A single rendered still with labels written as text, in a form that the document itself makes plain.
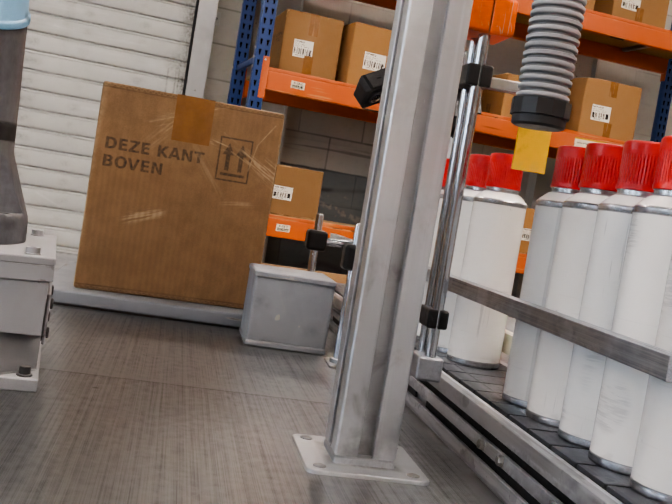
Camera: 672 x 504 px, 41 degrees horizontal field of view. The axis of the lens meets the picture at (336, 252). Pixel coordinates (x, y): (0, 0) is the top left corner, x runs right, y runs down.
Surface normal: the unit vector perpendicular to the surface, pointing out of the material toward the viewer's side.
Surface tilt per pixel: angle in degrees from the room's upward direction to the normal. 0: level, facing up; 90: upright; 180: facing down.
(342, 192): 90
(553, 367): 90
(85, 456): 0
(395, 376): 90
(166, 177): 90
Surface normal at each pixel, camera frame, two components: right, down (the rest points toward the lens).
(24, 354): 0.88, 0.17
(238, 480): 0.16, -0.99
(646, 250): -0.80, -0.10
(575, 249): -0.62, -0.06
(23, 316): 0.29, 0.10
